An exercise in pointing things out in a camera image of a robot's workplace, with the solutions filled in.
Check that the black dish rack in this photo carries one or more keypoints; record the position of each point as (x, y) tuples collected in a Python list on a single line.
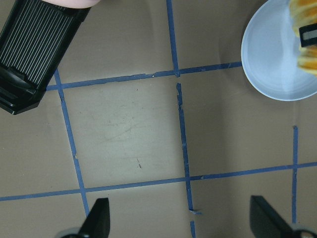
[(33, 41)]

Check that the pink plate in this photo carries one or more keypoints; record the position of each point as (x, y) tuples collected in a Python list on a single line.
[(74, 3)]

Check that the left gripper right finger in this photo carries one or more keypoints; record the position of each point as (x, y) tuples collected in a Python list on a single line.
[(265, 222)]

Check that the yellow orange bread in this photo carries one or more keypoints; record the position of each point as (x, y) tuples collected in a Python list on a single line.
[(303, 13)]

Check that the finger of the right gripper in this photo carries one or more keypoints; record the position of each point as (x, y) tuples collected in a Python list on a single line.
[(308, 35)]

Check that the blue plate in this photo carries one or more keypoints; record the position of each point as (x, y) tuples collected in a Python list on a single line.
[(269, 52)]

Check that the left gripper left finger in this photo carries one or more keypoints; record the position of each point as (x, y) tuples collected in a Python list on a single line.
[(97, 223)]

